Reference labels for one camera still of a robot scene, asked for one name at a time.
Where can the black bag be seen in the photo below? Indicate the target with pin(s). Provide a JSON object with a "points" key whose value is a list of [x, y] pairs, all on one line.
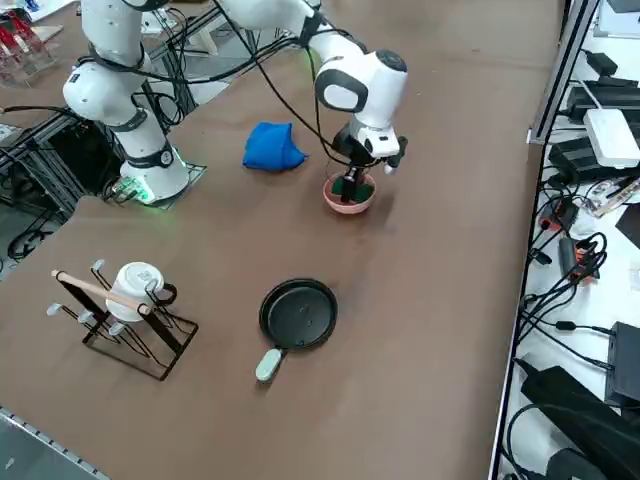
{"points": [[575, 415]]}

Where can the printed circuit board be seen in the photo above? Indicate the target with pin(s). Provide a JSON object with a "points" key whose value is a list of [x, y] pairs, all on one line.
{"points": [[615, 195]]}

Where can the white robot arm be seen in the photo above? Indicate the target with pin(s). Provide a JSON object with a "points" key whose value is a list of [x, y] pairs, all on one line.
{"points": [[155, 175]]}

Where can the green and yellow sponge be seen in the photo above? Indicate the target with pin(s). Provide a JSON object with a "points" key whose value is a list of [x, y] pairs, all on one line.
{"points": [[367, 190]]}

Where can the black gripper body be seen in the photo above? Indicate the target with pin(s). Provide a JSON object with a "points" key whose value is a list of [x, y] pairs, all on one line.
{"points": [[350, 147]]}

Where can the orange and black connector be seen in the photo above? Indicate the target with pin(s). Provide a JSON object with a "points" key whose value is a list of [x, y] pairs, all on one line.
{"points": [[560, 215]]}

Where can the grey metal rail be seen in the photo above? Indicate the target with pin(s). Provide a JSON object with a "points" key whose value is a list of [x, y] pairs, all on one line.
{"points": [[30, 440]]}

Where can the black metal frame cart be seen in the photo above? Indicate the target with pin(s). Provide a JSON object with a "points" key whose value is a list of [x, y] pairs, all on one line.
{"points": [[75, 160]]}

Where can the black adapter orange plug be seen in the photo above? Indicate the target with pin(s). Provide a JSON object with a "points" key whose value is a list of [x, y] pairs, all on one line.
{"points": [[567, 255]]}

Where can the blue cloth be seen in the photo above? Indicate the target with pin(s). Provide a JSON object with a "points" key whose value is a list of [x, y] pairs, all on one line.
{"points": [[272, 147]]}

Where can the black flat box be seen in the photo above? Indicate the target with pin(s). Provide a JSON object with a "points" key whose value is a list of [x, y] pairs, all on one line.
{"points": [[625, 360]]}

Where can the white cup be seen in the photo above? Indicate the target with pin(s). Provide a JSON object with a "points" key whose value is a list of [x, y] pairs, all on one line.
{"points": [[135, 280]]}

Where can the pink bowl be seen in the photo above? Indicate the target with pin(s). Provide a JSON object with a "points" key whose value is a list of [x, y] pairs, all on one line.
{"points": [[350, 207]]}

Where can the small black adapter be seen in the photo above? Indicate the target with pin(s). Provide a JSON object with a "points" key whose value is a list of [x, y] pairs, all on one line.
{"points": [[602, 61]]}

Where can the long black power adapter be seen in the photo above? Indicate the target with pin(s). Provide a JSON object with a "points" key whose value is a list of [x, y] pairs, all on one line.
{"points": [[600, 100]]}

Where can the clear acrylic shelf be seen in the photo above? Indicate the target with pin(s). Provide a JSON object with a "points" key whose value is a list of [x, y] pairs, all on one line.
{"points": [[25, 55]]}

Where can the aluminium frame rail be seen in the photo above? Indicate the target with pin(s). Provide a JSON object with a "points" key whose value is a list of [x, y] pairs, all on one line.
{"points": [[562, 65]]}

